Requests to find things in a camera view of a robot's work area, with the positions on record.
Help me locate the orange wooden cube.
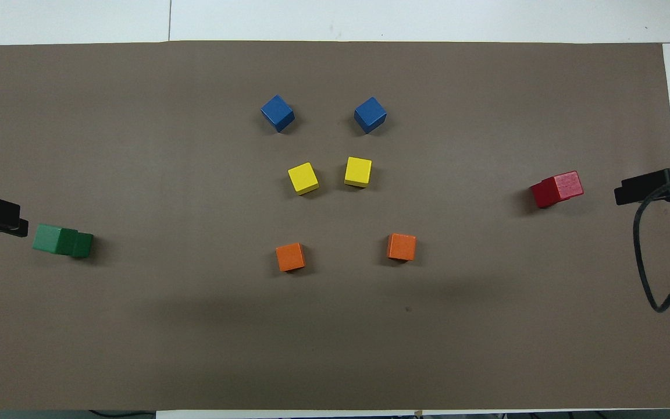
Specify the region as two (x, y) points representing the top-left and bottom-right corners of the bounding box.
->
(387, 233), (418, 262)
(276, 242), (307, 272)

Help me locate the red wooden cube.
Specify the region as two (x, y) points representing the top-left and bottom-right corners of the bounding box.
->
(531, 181), (558, 210)
(541, 171), (585, 205)

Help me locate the green wooden cube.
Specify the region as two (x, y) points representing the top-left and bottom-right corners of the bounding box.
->
(70, 232), (94, 260)
(32, 223), (79, 256)

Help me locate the brown table mat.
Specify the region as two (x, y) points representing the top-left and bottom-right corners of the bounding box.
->
(0, 40), (670, 411)

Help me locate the yellow wooden cube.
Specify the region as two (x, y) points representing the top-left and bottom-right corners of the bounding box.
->
(287, 162), (320, 196)
(344, 157), (373, 189)

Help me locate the blue wooden cube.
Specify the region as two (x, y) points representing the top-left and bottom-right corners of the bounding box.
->
(261, 94), (295, 133)
(354, 96), (387, 134)

